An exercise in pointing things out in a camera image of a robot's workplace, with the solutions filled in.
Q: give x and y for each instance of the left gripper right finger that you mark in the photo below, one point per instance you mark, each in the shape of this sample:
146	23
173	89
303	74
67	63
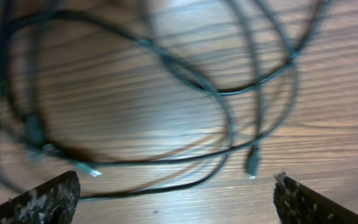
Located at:
297	204

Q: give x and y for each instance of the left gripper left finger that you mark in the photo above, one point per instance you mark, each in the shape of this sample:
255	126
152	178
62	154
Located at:
53	202

